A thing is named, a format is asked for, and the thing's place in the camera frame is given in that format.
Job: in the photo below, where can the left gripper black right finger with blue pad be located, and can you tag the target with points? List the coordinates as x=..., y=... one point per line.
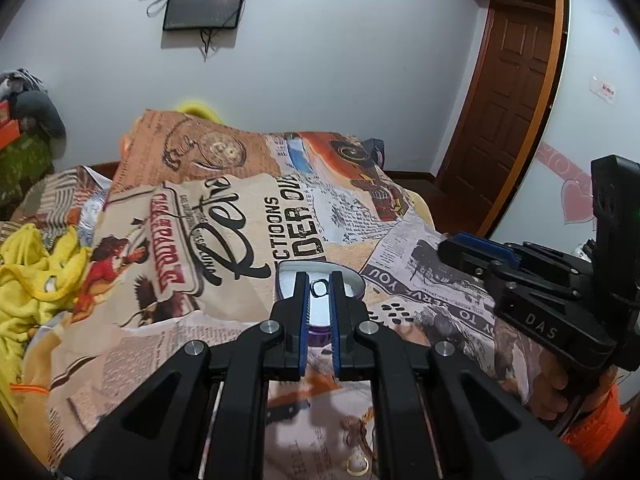
x=437, y=415

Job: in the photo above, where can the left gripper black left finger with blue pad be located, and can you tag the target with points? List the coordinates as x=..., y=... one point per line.
x=202, y=414

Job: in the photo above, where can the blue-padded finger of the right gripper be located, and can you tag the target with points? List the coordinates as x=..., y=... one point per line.
x=488, y=249

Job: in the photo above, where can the purple heart jewelry tin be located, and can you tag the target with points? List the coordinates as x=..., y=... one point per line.
x=319, y=273

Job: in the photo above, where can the orange sleeve forearm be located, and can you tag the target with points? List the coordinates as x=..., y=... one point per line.
x=590, y=437

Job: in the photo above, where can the right hand holding gripper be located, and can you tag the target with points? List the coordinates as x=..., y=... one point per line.
x=547, y=400

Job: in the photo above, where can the brown wooden door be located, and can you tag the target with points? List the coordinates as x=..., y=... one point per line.
x=495, y=127

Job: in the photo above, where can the white wardrobe door heart stickers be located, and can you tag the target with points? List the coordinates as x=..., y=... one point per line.
x=595, y=112

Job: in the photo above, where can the newspaper print blanket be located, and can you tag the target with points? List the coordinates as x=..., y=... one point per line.
x=186, y=242

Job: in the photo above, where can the yellow cloth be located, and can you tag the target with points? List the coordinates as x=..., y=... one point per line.
x=36, y=284

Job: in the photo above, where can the yellow pillow behind blanket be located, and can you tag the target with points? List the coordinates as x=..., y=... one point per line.
x=200, y=110

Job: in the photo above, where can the pile of clothes and boxes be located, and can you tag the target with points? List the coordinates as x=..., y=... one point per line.
x=29, y=124

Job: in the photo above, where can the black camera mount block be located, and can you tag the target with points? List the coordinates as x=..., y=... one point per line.
x=615, y=193

